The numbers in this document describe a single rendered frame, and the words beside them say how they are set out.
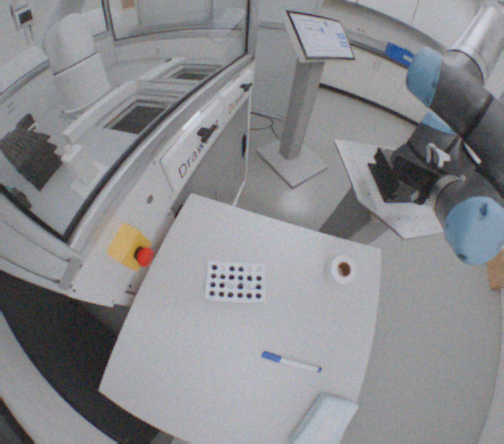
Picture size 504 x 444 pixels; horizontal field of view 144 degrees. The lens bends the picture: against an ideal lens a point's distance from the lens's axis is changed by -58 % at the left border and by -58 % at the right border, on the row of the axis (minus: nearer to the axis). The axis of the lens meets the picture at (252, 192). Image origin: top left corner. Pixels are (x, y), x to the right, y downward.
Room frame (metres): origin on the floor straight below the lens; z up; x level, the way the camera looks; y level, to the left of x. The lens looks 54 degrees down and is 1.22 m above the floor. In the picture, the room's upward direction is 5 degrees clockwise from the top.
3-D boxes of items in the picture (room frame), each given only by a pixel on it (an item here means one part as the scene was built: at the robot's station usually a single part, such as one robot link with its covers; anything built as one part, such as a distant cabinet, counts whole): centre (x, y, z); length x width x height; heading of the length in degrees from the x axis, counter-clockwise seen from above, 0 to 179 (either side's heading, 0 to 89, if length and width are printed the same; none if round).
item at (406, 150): (0.43, -0.54, 0.90); 0.15 x 0.15 x 0.10
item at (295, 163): (1.27, -0.33, 0.51); 0.50 x 0.45 x 1.02; 39
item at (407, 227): (0.43, -0.56, 0.70); 0.45 x 0.44 x 0.12; 95
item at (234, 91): (0.71, 0.09, 0.87); 0.29 x 0.02 x 0.11; 166
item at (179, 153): (0.41, 0.16, 0.87); 0.29 x 0.02 x 0.11; 166
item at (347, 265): (0.10, -0.23, 0.78); 0.07 x 0.07 x 0.04
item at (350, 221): (0.43, -0.54, 0.38); 0.30 x 0.30 x 0.76; 5
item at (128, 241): (0.08, 0.22, 0.88); 0.07 x 0.05 x 0.07; 166
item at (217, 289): (0.07, 0.02, 0.78); 0.12 x 0.08 x 0.04; 93
